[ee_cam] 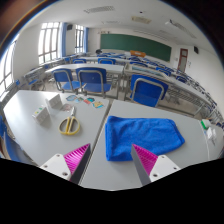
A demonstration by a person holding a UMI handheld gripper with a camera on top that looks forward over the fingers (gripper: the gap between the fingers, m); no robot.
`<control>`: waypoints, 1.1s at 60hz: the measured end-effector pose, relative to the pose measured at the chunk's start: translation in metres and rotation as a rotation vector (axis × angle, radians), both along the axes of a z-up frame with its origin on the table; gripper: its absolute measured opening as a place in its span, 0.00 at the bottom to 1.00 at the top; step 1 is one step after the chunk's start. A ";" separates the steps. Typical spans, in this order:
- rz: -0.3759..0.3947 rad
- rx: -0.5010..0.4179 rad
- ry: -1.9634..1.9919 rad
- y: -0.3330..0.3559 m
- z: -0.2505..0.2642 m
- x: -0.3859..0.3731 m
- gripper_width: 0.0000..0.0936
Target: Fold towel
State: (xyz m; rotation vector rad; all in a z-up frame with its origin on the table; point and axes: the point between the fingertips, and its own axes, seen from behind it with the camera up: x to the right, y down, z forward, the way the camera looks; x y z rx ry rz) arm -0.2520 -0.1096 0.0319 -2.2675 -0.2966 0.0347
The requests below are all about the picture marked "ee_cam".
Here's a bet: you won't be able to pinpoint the brown door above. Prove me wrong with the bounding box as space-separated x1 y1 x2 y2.
178 48 189 73

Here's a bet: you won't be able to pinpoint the large window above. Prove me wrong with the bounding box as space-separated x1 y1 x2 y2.
37 21 61 66

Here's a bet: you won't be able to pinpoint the white box with coloured print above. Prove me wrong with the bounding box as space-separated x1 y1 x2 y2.
32 105 52 126

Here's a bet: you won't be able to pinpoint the green blackboard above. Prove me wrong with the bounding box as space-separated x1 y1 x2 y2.
99 33 173 63

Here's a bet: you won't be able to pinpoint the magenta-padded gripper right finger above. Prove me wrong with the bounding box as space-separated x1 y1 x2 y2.
130 143 181 187

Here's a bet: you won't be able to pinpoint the group of blue chairs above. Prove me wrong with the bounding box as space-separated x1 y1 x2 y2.
14 51 224 129

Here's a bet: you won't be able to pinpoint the group of grey desks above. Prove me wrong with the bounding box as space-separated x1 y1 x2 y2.
43 49 201 84

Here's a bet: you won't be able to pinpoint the blue towel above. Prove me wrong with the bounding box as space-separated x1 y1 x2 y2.
104 115 186 162

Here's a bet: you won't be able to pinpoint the blue curtain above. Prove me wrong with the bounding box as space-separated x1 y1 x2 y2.
59 22 68 58
83 26 89 54

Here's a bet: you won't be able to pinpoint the green and white box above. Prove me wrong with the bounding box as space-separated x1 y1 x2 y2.
199 118 213 130

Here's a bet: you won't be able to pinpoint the orange lectern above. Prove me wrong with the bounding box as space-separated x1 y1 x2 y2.
129 49 147 58

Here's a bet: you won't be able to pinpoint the small white box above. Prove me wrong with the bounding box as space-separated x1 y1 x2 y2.
205 127 218 141

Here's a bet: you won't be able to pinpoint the framed landscape picture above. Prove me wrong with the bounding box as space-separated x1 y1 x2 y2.
128 64 174 78

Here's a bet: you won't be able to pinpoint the grey classroom desk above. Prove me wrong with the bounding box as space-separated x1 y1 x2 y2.
123 63 214 116
44 63 125 98

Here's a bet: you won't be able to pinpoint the narrow window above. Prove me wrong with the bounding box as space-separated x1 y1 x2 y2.
74 23 85 54

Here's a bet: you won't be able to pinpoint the yellow and blue sticker card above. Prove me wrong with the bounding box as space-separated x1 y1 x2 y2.
92 100 105 110

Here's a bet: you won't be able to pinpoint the group of ceiling lights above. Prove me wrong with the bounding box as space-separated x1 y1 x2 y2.
83 4 198 39

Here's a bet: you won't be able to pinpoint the side window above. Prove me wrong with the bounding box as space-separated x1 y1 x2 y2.
0 39 18 101

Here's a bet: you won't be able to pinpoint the ceiling air conditioner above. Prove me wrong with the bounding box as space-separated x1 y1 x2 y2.
131 15 153 24

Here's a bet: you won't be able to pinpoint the yellow-handled scissors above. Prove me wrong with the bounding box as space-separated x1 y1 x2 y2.
58 106 82 136

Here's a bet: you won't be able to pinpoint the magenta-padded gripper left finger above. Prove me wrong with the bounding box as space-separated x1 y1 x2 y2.
39 143 92 185

